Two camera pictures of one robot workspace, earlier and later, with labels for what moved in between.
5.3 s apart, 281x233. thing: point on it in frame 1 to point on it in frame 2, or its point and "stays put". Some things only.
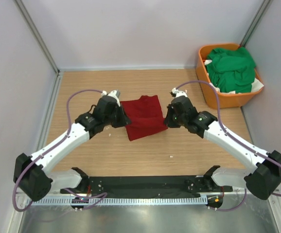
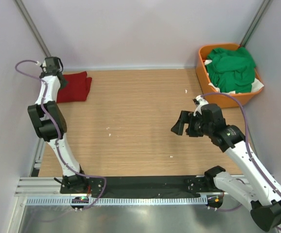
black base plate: [148, 186] stays put
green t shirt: [231, 70] stays put
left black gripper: [124, 120] to [63, 85]
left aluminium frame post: [33, 28] stays put
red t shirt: [146, 117] to [79, 85]
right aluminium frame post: [254, 22] stays put
